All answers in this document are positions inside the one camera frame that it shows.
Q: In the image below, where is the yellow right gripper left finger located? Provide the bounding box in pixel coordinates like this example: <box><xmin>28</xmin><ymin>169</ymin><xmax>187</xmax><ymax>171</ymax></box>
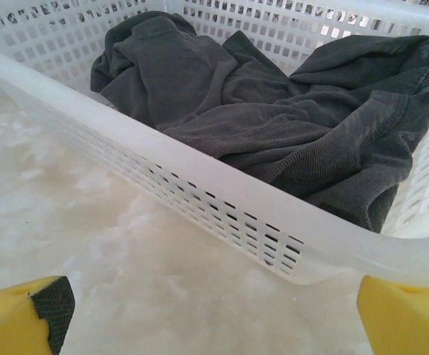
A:
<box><xmin>0</xmin><ymin>275</ymin><xmax>75</xmax><ymax>355</ymax></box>

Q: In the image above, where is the white plastic lattice basket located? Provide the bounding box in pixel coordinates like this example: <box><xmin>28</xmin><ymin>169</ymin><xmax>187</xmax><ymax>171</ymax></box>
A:
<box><xmin>0</xmin><ymin>0</ymin><xmax>429</xmax><ymax>286</ymax></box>

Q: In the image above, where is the dark grey t-shirt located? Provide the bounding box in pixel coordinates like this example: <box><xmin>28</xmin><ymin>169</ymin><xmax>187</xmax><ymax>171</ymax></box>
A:
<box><xmin>89</xmin><ymin>10</ymin><xmax>429</xmax><ymax>234</ymax></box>

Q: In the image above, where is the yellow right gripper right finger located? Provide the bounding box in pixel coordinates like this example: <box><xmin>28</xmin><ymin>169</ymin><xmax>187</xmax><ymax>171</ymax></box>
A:
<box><xmin>357</xmin><ymin>274</ymin><xmax>429</xmax><ymax>355</ymax></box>

